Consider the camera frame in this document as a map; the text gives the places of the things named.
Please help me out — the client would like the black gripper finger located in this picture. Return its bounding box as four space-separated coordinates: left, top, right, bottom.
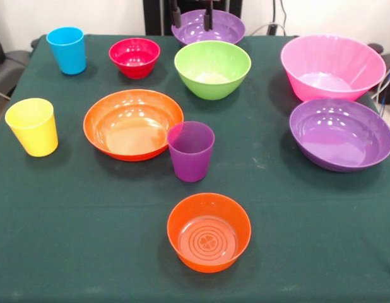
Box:
203 0 214 32
170 0 182 28

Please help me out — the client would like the purple rounded deep bowl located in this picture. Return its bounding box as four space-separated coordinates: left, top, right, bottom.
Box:
171 9 246 45

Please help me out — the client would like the red small bowl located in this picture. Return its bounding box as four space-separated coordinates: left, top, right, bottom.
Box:
108 37 161 80

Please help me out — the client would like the purple plastic cup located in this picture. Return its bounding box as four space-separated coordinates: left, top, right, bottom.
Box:
167 121 216 183

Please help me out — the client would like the orange small bowl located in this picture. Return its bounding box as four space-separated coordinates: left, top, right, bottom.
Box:
166 193 252 274

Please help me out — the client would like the green bowl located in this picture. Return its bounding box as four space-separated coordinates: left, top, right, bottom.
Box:
174 40 252 101

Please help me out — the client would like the blue plastic cup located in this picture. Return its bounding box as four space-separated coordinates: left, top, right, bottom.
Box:
45 26 88 76

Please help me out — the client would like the orange wide shallow bowl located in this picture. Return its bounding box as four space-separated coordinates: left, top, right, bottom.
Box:
83 88 185 162

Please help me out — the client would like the pink large bowl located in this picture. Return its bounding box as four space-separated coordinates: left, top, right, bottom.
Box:
280 33 387 103

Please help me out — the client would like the black office chair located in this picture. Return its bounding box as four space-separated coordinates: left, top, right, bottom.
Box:
0 21 33 130

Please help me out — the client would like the purple wide shallow bowl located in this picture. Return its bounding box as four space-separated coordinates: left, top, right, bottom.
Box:
288 98 390 173

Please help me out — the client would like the yellow plastic cup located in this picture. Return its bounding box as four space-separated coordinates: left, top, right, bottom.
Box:
4 97 59 158

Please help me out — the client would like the dark green table cloth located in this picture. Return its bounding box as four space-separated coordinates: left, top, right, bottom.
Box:
0 33 390 303

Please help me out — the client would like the white cable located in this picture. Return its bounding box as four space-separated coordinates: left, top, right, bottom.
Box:
247 24 271 36

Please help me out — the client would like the black hanging cable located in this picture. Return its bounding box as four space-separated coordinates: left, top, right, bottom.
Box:
278 0 288 34

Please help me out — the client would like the grey blue cable bundle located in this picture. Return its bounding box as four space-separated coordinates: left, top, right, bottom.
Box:
370 62 390 135

